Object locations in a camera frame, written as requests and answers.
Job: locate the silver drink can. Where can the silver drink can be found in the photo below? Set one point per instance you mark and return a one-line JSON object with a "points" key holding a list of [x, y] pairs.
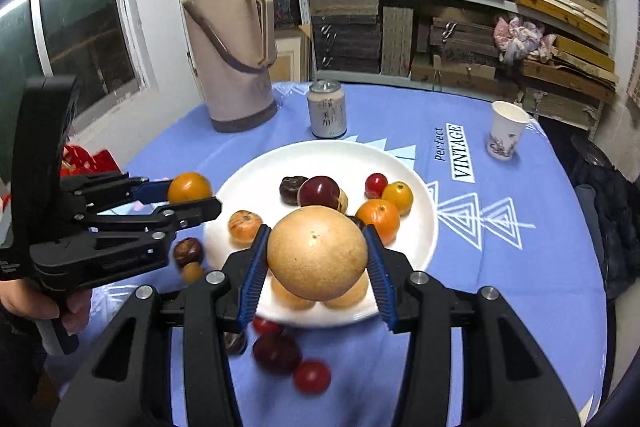
{"points": [[327, 109]]}

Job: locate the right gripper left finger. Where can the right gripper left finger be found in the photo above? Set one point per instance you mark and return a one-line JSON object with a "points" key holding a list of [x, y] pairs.
{"points": [[225, 301]]}

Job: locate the white oval plate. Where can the white oval plate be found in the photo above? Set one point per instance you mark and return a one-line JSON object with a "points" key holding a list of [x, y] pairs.
{"points": [[337, 172]]}

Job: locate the red cherry tomato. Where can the red cherry tomato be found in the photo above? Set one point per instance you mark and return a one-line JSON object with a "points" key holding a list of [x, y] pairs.
{"points": [[375, 185], [266, 327], [312, 377]]}

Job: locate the beige thermos flask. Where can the beige thermos flask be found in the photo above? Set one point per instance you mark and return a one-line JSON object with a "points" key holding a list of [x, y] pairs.
{"points": [[233, 48]]}

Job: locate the dark clothes pile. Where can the dark clothes pile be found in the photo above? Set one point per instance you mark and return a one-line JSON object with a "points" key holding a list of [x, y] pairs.
{"points": [[611, 207]]}

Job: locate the dark red plum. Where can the dark red plum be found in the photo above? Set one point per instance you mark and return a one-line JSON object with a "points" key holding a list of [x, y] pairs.
{"points": [[319, 191], [277, 354]]}

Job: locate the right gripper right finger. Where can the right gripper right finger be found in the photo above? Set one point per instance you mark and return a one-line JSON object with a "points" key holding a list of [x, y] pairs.
{"points": [[411, 301]]}

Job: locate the pink crumpled cloth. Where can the pink crumpled cloth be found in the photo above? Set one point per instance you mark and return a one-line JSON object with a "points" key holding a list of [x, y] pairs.
{"points": [[519, 40]]}

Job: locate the red fabric item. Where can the red fabric item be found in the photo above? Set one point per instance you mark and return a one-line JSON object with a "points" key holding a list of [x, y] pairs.
{"points": [[77, 161]]}

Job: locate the window with grey frame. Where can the window with grey frame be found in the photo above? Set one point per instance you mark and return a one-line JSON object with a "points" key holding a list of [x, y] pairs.
{"points": [[98, 41]]}

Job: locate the reddish yellow pear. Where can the reddish yellow pear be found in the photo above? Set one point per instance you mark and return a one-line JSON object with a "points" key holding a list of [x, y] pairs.
{"points": [[316, 253]]}

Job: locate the red cherry tomato back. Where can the red cherry tomato back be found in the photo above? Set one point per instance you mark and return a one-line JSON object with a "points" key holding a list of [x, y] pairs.
{"points": [[312, 377]]}

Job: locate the white paper cup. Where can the white paper cup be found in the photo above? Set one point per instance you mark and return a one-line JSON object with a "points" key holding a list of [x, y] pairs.
{"points": [[508, 124]]}

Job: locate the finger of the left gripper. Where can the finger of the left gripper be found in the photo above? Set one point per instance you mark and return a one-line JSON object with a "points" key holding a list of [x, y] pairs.
{"points": [[170, 218], [150, 192]]}

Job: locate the small yellow orange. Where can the small yellow orange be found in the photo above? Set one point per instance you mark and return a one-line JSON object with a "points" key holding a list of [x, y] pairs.
{"points": [[187, 187], [400, 195]]}

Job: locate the dark mangosteen back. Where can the dark mangosteen back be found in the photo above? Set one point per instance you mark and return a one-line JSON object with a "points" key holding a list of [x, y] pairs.
{"points": [[188, 250]]}

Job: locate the dark red plum back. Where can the dark red plum back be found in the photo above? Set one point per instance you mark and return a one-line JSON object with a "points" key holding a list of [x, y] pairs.
{"points": [[277, 354]]}

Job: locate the small yellow orange front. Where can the small yellow orange front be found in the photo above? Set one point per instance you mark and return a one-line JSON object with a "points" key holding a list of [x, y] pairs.
{"points": [[187, 187]]}

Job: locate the striped tan small melon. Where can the striped tan small melon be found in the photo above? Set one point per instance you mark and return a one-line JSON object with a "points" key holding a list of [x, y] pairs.
{"points": [[243, 226]]}

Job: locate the small orange mandarin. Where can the small orange mandarin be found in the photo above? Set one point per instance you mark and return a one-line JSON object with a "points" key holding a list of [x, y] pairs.
{"points": [[357, 222]]}

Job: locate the person left hand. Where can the person left hand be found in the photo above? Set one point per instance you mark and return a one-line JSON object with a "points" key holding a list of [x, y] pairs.
{"points": [[24, 300]]}

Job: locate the large orange mandarin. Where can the large orange mandarin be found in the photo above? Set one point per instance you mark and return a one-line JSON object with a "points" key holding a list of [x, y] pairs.
{"points": [[383, 215]]}

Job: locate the small yellow orange back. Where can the small yellow orange back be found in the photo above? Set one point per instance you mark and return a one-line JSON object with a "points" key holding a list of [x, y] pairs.
{"points": [[400, 195]]}

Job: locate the yellow pear front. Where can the yellow pear front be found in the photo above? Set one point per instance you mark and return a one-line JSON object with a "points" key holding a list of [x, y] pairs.
{"points": [[342, 202]]}

